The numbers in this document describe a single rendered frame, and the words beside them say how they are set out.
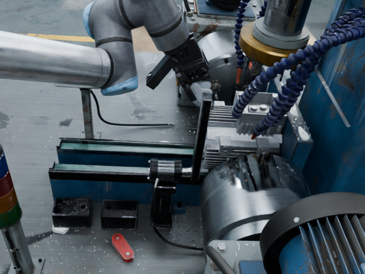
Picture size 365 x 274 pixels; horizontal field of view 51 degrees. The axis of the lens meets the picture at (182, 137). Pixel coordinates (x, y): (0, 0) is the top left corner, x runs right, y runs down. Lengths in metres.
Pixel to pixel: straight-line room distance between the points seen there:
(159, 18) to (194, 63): 0.15
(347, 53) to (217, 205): 0.51
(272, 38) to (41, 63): 0.48
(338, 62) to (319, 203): 0.63
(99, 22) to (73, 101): 0.67
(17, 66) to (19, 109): 0.82
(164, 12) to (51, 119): 0.74
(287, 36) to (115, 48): 0.38
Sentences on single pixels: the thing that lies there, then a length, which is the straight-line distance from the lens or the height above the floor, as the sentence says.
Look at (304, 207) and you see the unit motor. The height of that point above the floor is 1.35.
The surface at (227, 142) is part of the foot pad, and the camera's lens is 0.99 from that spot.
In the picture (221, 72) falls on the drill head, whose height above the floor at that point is 1.11.
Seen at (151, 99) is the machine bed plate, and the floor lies 0.80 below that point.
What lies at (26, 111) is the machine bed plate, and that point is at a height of 0.80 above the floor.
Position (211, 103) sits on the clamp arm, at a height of 1.24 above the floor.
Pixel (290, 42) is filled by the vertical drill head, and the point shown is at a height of 1.35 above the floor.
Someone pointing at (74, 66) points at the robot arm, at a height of 1.30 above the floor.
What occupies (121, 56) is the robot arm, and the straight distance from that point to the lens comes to 0.91.
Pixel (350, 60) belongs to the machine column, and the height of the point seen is 1.29.
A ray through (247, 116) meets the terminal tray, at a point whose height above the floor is 1.14.
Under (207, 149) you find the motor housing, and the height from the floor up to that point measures 1.04.
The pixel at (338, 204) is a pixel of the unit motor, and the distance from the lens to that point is 0.52.
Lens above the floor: 1.72
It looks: 41 degrees down
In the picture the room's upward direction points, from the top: 7 degrees clockwise
